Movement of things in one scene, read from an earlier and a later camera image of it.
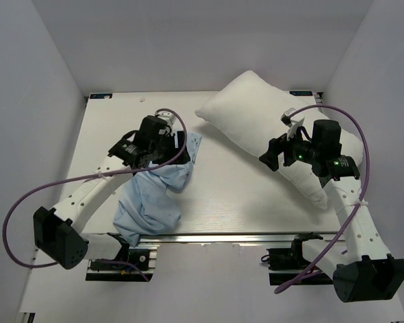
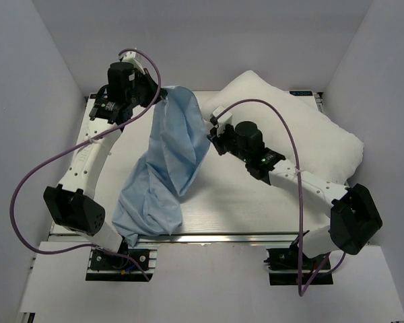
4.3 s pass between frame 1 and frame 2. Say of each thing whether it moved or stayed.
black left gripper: moved
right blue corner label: stayed
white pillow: stayed
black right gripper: moved
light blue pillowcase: moved
